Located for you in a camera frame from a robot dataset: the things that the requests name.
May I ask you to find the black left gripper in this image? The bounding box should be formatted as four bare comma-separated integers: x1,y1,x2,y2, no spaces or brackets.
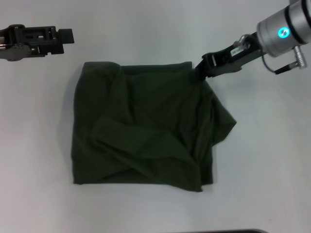
0,24,75,62

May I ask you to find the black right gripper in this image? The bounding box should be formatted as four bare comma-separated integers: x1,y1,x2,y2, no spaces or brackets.
192,32,265,83

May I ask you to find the dark green FREE t-shirt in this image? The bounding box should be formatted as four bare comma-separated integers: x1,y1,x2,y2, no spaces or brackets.
70,61,238,193

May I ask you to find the right wrist cable connector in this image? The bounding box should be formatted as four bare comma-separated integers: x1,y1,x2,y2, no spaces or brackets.
233,34,252,49

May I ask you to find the right flange cable plug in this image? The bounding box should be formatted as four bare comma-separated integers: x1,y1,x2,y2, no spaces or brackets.
261,45,308,75

